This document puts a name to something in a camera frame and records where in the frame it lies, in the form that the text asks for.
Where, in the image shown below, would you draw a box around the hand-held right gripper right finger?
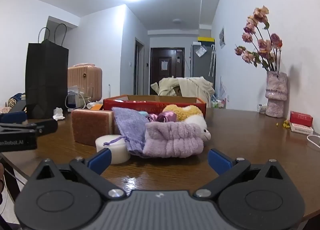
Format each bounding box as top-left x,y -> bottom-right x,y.
194,148 -> 289,200

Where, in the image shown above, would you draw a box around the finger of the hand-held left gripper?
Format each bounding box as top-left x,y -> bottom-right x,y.
0,119 -> 58,137
0,100 -> 28,124

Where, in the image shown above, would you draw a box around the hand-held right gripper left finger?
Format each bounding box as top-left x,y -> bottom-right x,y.
31,148 -> 127,201

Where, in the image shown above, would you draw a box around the brown rectangular sponge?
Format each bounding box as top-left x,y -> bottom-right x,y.
71,109 -> 114,147

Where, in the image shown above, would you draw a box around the purple drawstring pouch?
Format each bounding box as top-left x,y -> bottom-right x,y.
104,107 -> 150,156

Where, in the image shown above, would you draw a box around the purple fluffy headband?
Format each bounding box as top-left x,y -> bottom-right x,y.
143,122 -> 204,159

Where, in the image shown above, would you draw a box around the yellow white plush toy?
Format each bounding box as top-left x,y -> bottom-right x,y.
162,105 -> 211,142

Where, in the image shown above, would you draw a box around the purple satin scrunchie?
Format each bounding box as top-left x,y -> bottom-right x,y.
146,111 -> 178,123

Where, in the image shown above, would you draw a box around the red cardboard box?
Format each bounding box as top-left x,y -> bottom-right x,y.
103,95 -> 207,121

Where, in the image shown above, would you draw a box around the crumpled white tissue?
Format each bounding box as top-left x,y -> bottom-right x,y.
53,107 -> 66,121

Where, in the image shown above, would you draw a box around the black paper bag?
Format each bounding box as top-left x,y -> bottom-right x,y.
25,24 -> 69,119

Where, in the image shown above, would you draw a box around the pink suitcase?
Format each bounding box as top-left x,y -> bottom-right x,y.
67,63 -> 103,102

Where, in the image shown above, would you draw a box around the scattered yellow petals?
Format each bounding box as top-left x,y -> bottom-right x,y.
276,119 -> 291,129

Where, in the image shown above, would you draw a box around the beige jacket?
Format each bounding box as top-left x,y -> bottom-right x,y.
151,76 -> 215,104

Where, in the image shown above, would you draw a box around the pink textured vase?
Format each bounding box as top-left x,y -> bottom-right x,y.
265,71 -> 288,118

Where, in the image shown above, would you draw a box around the small white box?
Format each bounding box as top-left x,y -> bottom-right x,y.
290,123 -> 314,135

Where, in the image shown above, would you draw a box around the small red box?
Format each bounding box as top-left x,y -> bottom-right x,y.
289,111 -> 313,128

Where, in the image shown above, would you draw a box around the grey refrigerator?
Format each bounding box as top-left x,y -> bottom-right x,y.
190,43 -> 216,83

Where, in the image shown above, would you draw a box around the dark side door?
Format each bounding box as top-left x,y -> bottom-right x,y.
134,37 -> 145,96

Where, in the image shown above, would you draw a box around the clear umbrella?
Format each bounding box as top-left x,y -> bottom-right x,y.
209,44 -> 216,77

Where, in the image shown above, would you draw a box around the dark brown entrance door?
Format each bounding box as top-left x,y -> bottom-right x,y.
150,47 -> 185,88

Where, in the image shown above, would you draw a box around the dried pink roses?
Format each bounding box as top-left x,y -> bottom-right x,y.
234,5 -> 283,73

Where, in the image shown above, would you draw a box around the white device with cable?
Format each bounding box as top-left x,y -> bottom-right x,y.
65,91 -> 86,109

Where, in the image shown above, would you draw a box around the clutter of bottles by wall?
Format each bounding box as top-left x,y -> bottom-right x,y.
211,94 -> 227,109

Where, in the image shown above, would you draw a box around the white cable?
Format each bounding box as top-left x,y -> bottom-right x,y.
307,135 -> 320,151

